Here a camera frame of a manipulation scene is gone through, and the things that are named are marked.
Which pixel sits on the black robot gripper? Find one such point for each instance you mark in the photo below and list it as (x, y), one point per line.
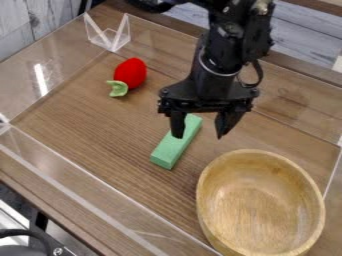
(209, 90)

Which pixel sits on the green rectangular block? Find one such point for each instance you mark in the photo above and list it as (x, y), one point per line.
(172, 147)

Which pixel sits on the brown wooden bowl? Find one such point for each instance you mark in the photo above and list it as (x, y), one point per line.
(260, 205)

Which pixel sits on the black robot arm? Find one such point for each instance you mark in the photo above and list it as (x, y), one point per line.
(237, 41)

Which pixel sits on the red plush strawberry toy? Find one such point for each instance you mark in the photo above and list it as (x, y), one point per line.
(130, 75)

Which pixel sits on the black table leg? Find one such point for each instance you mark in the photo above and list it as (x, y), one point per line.
(39, 223)

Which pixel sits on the clear acrylic tray wall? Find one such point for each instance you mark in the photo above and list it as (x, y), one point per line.
(75, 149)

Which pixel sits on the clear acrylic corner bracket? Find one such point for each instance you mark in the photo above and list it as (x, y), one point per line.
(110, 39)

